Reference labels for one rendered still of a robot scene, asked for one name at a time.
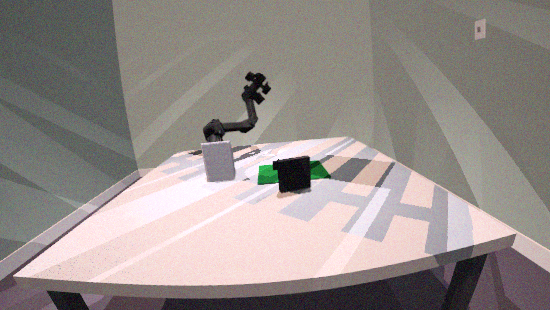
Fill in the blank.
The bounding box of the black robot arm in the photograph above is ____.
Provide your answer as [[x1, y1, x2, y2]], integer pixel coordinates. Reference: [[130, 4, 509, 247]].
[[203, 72, 266, 143]]

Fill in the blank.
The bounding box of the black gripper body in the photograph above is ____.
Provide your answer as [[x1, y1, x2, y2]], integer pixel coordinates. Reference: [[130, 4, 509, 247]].
[[245, 71, 271, 94]]

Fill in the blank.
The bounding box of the green circuit board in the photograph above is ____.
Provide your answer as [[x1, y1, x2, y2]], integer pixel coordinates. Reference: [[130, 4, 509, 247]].
[[258, 160, 332, 185]]

